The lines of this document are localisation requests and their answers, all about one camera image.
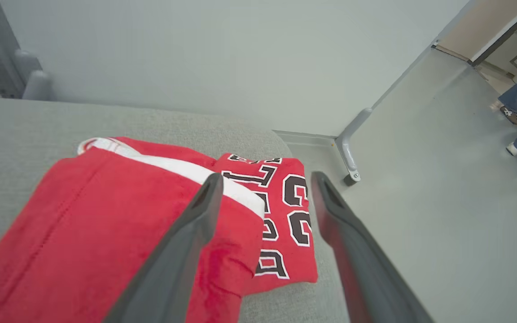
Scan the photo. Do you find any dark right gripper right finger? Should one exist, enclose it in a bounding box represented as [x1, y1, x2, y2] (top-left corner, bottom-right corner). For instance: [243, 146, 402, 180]
[311, 171, 434, 323]

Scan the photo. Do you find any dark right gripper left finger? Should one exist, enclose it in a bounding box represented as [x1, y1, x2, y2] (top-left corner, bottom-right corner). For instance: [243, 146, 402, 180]
[104, 173, 224, 323]

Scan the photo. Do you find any red white lettered jersey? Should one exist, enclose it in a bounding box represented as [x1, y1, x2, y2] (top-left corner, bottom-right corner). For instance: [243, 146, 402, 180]
[0, 136, 318, 323]

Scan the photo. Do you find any grey metal leg black foot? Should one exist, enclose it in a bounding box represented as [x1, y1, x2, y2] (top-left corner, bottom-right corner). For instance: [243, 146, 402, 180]
[335, 107, 374, 187]

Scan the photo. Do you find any spotted brown shoe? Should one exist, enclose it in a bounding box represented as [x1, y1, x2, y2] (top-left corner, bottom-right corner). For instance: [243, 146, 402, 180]
[499, 105, 517, 126]

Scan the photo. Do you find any grey rounded metal tube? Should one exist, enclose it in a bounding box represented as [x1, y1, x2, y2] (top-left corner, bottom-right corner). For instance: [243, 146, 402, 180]
[14, 49, 55, 101]

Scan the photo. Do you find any dark door frame strip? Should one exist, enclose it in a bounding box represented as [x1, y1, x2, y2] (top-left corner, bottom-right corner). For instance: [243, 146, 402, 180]
[467, 0, 517, 68]

